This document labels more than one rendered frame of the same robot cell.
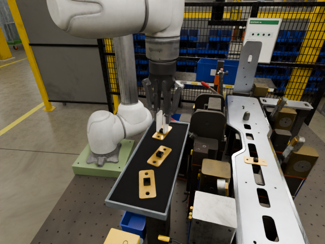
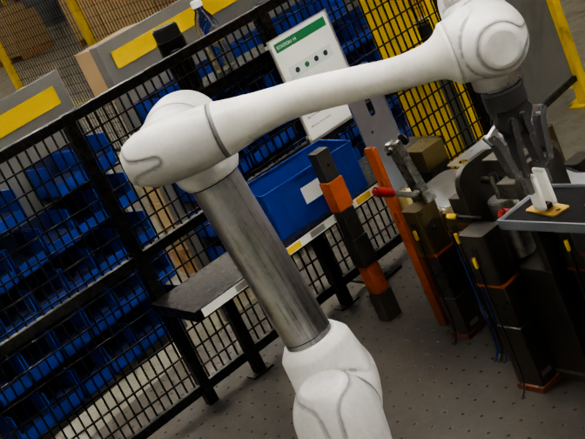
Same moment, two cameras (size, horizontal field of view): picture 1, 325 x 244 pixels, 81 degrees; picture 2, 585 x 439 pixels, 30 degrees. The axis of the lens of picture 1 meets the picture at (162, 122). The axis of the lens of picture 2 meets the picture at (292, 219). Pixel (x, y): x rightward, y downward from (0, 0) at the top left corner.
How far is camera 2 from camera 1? 166 cm
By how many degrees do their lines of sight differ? 43
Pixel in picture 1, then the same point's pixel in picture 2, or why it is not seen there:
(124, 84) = (292, 287)
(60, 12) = (520, 43)
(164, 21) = not seen: hidden behind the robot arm
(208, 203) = not seen: outside the picture
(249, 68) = (382, 124)
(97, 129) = (363, 407)
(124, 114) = (340, 361)
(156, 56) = (514, 76)
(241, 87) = (396, 176)
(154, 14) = not seen: hidden behind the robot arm
